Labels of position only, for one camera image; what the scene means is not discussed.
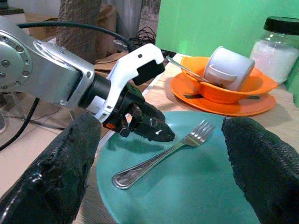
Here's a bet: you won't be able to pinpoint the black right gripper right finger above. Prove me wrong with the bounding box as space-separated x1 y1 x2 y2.
221 116 299 224

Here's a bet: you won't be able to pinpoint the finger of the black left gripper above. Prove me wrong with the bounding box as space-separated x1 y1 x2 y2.
127 104 176 142
141 97 167 122

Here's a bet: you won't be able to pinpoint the brown cardboard box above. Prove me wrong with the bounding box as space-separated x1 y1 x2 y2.
25 14 59 42

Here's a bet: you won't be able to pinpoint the teal plate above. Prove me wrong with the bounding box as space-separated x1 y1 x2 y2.
97 111 261 224

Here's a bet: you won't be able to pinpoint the brown curtain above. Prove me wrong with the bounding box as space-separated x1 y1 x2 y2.
55 0 103 64

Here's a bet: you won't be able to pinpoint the silver fork beaded handle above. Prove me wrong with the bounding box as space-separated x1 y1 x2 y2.
112 119 216 190

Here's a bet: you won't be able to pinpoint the white cup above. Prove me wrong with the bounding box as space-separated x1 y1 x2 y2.
203 46 256 92

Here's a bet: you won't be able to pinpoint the silver spoon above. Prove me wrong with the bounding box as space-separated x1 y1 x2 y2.
166 56 211 84

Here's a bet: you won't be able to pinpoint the orange bowl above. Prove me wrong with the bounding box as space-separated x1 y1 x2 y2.
180 56 278 105

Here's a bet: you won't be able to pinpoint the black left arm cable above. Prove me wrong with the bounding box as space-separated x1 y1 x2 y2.
17 21 137 52

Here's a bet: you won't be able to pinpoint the tangled black cables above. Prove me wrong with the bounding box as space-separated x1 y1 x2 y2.
135 26 157 45

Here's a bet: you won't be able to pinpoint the orange plate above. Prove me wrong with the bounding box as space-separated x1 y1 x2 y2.
170 70 277 117

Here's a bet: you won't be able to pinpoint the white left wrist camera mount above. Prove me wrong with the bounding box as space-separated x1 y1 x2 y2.
94 43 166 124

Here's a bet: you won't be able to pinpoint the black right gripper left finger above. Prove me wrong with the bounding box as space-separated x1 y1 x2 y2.
0 112 102 224

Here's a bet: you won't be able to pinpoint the black hanging cable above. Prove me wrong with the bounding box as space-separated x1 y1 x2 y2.
0 97 41 152

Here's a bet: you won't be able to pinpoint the glass jar black lid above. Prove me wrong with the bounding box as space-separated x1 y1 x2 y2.
249 16 299 86

